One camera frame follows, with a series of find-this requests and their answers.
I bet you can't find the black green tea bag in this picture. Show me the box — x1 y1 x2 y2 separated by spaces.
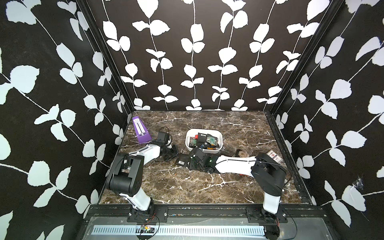
189 135 198 148

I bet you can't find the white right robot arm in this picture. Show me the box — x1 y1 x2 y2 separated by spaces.
189 148 287 215

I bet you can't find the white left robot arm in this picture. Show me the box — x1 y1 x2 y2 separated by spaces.
106 132 179 215

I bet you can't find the large black tea bag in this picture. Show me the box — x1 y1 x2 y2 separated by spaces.
175 154 191 168

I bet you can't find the white storage box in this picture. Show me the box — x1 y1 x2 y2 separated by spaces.
185 129 223 154

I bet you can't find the beige tea bag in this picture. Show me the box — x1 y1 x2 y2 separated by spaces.
235 149 249 158

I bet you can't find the playing card box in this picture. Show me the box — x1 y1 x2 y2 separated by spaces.
267 150 284 164

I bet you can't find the purple metronome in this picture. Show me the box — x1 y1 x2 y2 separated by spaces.
132 116 152 144

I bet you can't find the white cable duct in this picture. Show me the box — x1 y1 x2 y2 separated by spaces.
91 225 266 238

